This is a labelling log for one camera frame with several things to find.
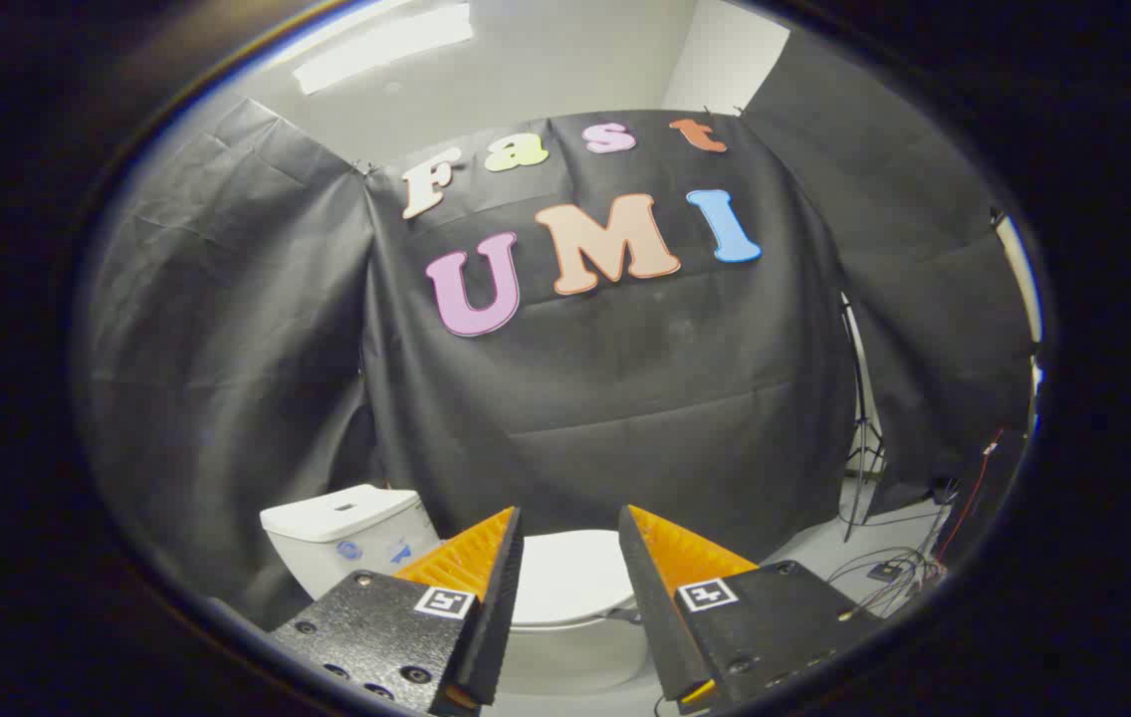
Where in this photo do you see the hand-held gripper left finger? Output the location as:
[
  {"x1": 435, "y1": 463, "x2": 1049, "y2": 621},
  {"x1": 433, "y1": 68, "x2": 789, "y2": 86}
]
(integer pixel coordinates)
[{"x1": 270, "y1": 506, "x2": 525, "y2": 717}]

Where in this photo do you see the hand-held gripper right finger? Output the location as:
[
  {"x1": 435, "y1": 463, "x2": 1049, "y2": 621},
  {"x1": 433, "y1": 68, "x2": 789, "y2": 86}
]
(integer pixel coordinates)
[{"x1": 617, "y1": 504, "x2": 883, "y2": 714}]

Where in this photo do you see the white toilet lid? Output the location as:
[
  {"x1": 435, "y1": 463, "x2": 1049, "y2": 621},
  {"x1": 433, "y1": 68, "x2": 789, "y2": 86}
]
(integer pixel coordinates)
[{"x1": 510, "y1": 529, "x2": 642, "y2": 630}]

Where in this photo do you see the white toilet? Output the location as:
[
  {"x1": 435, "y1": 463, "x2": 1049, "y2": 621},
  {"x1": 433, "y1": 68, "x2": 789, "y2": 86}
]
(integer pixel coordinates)
[{"x1": 260, "y1": 484, "x2": 652, "y2": 698}]

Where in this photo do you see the black backdrop cloth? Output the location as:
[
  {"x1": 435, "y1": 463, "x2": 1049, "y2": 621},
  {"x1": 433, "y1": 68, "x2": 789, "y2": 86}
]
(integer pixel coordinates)
[
  {"x1": 78, "y1": 97, "x2": 379, "y2": 630},
  {"x1": 360, "y1": 108, "x2": 858, "y2": 565},
  {"x1": 739, "y1": 24, "x2": 1036, "y2": 515}
]

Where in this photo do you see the black tripod stand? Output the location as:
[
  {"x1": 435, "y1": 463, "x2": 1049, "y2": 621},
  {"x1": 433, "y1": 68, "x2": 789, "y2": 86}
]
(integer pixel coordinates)
[{"x1": 838, "y1": 293, "x2": 888, "y2": 545}]

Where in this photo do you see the dark upright panel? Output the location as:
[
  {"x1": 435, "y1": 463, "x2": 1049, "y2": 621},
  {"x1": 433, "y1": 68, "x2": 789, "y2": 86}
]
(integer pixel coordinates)
[{"x1": 929, "y1": 426, "x2": 1030, "y2": 571}]

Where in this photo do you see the thin red cable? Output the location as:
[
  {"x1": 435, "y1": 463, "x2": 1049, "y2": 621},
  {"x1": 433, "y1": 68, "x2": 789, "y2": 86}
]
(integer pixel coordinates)
[{"x1": 932, "y1": 428, "x2": 1007, "y2": 561}]

